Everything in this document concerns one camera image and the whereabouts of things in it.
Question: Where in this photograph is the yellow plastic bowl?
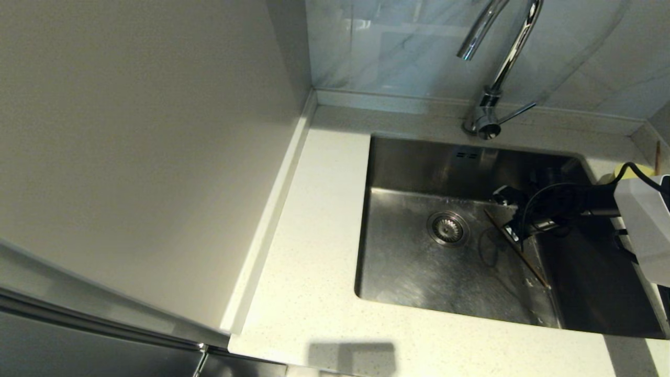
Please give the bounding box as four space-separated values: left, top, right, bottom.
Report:
602 162 658 184

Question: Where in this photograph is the stainless steel sink basin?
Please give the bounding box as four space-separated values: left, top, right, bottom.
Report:
354 134 668 340

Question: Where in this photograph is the round metal drain strainer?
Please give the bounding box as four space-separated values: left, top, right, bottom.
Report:
426 210 469 248

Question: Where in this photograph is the chrome gooseneck faucet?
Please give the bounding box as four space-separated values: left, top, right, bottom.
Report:
455 0 545 141

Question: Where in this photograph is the grey base cabinet front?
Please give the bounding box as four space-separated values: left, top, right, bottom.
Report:
203 348 287 377

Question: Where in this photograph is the grey tall cabinet door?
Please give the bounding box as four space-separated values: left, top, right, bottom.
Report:
0 226 231 377

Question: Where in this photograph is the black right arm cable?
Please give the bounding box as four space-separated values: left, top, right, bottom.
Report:
516 161 670 254

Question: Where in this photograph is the chrome cabinet door handle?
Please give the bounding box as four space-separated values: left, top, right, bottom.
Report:
192 342 210 377

